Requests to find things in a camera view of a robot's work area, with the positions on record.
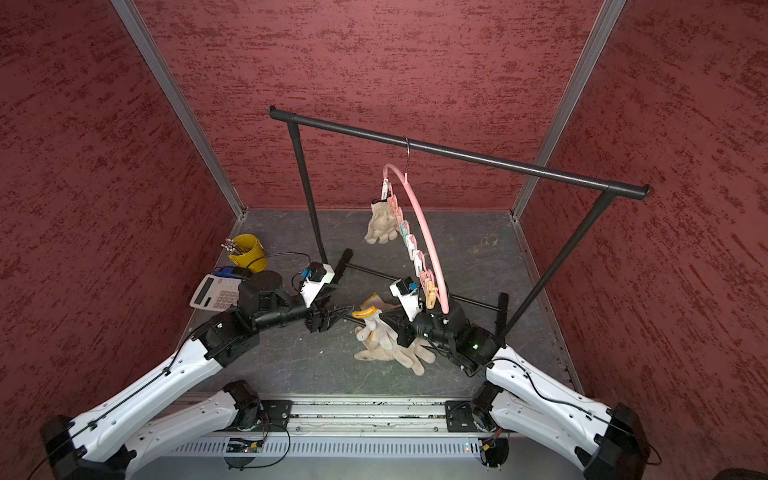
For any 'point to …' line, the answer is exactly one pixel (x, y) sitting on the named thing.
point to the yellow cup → (253, 257)
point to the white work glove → (381, 341)
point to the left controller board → (242, 445)
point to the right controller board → (493, 451)
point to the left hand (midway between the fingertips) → (343, 302)
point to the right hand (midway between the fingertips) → (382, 322)
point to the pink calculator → (217, 293)
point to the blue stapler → (229, 272)
